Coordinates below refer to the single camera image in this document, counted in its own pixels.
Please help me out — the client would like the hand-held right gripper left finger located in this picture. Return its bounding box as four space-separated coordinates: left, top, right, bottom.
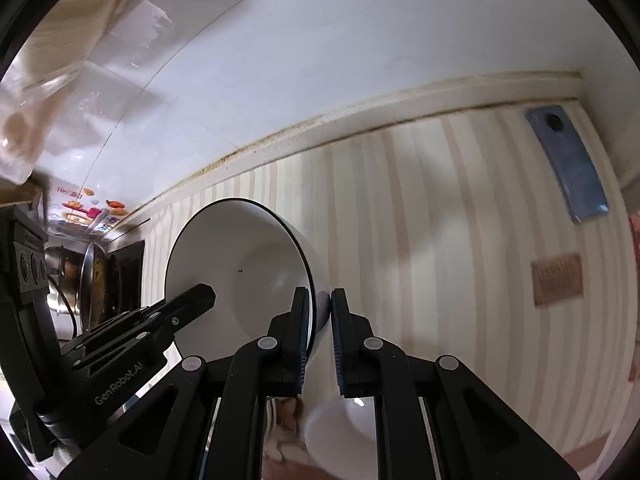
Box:
57 287 314 480

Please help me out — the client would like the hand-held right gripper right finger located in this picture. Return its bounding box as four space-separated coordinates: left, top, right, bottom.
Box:
330 287 583 480

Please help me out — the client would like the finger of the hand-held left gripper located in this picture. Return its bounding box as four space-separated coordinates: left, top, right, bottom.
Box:
61 283 217 377

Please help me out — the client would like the white bowl with dark rim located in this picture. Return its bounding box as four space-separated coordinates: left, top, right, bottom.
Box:
164 199 332 376

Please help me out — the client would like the white bowl with red flowers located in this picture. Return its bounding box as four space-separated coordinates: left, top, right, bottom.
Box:
305 395 381 473

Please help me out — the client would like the stainless steel steamer pot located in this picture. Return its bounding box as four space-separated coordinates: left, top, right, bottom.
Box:
44 245 83 311

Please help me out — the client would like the black glass gas stove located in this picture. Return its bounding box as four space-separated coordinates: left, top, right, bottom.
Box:
107 239 146 311

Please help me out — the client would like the striped counter mat with cat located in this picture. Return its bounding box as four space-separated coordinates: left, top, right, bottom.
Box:
140 105 640 480

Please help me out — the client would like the brown square coaster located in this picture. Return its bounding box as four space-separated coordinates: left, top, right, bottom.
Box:
530 254 585 307

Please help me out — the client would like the blue smartphone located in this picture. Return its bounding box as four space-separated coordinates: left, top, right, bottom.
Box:
525 105 610 223

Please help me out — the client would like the black wok with steel handle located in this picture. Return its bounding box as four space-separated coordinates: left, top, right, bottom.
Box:
80 242 126 328

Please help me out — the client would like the colourful wall sticker set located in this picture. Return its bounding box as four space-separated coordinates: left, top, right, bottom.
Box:
55 185 128 233

